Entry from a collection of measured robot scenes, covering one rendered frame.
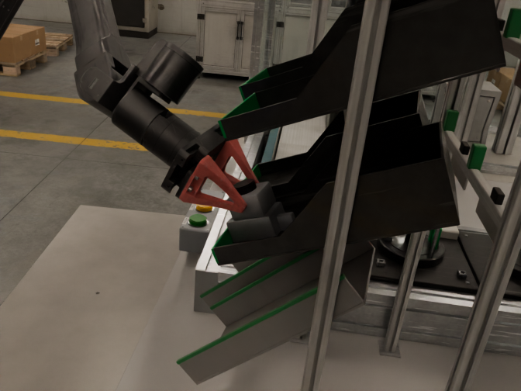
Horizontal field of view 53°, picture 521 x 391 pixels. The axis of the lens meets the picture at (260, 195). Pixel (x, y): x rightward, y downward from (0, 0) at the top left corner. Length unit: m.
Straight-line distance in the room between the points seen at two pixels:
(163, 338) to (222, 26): 5.44
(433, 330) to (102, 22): 0.80
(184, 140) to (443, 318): 0.65
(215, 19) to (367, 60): 5.81
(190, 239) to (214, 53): 5.24
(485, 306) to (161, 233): 0.91
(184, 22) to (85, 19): 8.37
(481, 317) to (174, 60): 0.46
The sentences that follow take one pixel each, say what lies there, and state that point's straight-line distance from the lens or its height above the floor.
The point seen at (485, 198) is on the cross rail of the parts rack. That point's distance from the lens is 0.64.
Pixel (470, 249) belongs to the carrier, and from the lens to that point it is 1.26.
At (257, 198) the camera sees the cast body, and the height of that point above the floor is 1.26.
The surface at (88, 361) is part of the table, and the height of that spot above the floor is 0.86.
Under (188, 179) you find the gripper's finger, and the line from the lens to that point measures 0.63.
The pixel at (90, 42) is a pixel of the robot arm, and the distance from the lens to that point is 0.79.
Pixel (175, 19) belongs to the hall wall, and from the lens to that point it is 9.20.
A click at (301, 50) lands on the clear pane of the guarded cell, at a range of 2.37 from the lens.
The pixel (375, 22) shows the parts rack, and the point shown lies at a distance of 0.49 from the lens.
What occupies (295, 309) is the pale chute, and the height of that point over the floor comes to 1.15.
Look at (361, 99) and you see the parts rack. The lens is 0.50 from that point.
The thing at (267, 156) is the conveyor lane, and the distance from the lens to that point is 1.63.
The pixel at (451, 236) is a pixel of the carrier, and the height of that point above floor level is 0.98.
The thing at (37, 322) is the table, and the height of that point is 0.86.
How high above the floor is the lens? 1.55
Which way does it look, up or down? 26 degrees down
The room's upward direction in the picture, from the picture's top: 6 degrees clockwise
